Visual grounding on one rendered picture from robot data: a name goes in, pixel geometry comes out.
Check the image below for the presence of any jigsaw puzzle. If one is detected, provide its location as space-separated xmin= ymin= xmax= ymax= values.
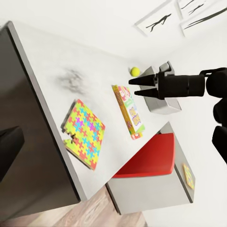
xmin=63 ymin=99 xmax=105 ymax=171
xmin=183 ymin=162 xmax=195 ymax=190

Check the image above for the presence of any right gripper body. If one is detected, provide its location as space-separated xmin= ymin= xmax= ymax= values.
xmin=158 ymin=71 xmax=189 ymax=100

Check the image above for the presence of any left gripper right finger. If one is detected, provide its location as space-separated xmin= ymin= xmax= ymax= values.
xmin=212 ymin=126 xmax=227 ymax=164

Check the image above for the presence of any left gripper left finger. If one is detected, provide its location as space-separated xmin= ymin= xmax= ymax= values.
xmin=0 ymin=126 xmax=25 ymax=183

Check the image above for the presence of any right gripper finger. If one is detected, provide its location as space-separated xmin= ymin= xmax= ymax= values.
xmin=129 ymin=72 xmax=158 ymax=87
xmin=134 ymin=88 xmax=159 ymax=99

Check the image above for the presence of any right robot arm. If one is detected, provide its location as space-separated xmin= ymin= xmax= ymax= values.
xmin=129 ymin=61 xmax=227 ymax=128

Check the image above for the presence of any tennis ball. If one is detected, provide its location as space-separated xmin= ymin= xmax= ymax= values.
xmin=130 ymin=67 xmax=140 ymax=78

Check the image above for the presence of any board game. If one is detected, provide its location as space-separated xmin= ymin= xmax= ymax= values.
xmin=112 ymin=85 xmax=145 ymax=140

